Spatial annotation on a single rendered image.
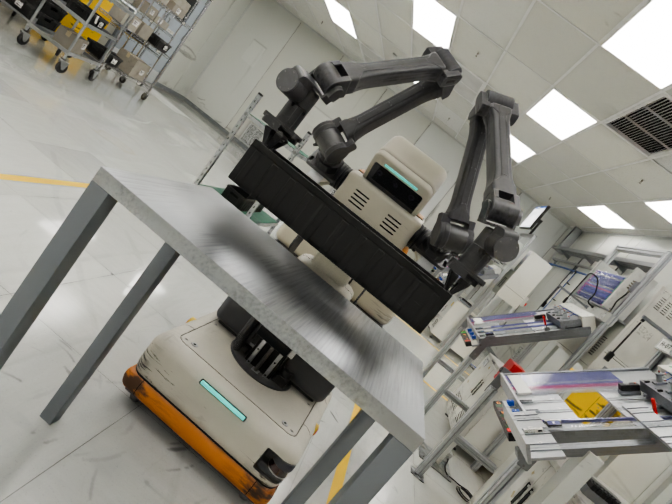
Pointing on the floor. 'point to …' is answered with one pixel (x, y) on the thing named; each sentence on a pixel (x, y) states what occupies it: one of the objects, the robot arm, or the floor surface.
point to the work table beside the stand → (399, 406)
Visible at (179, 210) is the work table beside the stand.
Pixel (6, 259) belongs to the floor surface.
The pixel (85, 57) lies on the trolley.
